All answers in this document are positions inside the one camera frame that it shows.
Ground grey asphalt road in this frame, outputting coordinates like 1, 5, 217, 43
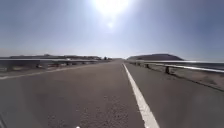
0, 59, 224, 128

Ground dark hill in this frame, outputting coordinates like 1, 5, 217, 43
126, 53, 185, 62

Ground low distant hills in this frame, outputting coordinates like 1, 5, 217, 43
8, 53, 103, 61

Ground metal guardrail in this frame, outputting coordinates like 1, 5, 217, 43
0, 58, 111, 73
128, 60, 224, 76

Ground faint white painted line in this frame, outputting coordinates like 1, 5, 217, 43
0, 63, 101, 81

